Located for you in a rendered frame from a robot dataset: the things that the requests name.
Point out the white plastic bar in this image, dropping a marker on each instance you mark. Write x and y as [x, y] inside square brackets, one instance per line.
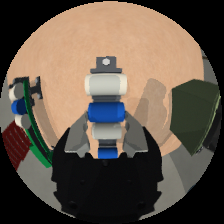
[105, 84]
[23, 121]
[17, 92]
[106, 131]

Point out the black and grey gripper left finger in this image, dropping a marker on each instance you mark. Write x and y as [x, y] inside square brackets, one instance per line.
[74, 143]

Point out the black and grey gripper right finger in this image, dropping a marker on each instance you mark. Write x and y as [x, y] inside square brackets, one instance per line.
[139, 143]

